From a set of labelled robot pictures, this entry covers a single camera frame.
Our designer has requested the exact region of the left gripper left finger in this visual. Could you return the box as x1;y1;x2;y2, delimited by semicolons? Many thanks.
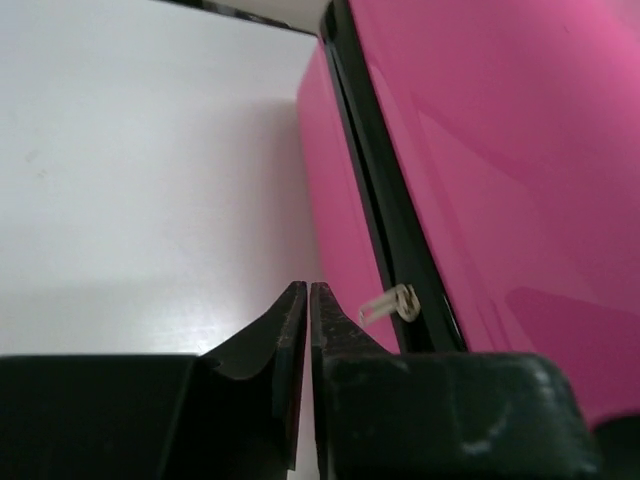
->
200;281;306;473

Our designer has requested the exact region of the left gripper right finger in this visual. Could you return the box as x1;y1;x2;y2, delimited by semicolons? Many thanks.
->
310;282;399;479

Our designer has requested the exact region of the pink kids suitcase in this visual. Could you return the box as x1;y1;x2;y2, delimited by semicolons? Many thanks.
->
297;1;639;433

